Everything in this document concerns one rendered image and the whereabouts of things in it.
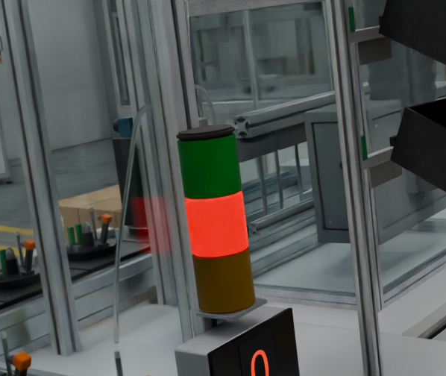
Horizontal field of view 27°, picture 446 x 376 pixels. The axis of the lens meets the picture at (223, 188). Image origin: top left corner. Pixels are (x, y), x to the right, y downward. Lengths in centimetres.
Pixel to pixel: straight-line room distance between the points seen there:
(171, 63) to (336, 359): 108
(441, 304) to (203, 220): 131
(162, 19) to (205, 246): 19
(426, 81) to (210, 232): 144
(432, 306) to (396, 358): 29
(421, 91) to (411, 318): 53
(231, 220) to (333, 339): 112
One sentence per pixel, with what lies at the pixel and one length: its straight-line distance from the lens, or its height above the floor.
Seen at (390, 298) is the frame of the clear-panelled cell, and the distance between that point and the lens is 206.
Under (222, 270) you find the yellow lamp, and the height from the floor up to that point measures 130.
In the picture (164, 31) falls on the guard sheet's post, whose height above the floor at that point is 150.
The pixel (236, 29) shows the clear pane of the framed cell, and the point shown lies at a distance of 208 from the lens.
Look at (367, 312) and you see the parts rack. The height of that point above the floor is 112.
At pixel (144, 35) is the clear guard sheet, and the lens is 79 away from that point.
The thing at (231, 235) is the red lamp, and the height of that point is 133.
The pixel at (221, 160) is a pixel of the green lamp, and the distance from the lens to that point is 77.
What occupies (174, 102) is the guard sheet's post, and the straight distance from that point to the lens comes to 79.
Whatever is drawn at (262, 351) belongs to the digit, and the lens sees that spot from 83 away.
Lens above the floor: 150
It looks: 10 degrees down
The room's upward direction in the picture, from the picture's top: 7 degrees counter-clockwise
